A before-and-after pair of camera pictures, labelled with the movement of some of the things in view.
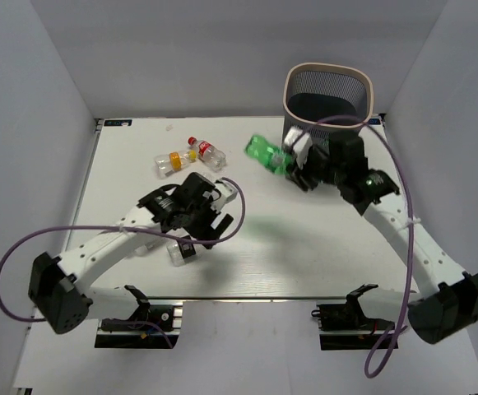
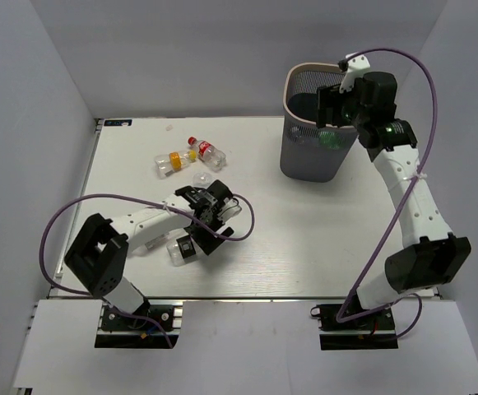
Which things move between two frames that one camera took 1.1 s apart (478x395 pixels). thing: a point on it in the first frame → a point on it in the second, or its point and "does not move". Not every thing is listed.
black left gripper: (204, 232) does not move
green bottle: (272, 156) → (331, 140)
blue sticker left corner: (118, 123) does not move
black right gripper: (301, 180) → (331, 97)
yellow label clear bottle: (169, 163) does not move
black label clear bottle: (179, 251) does not move
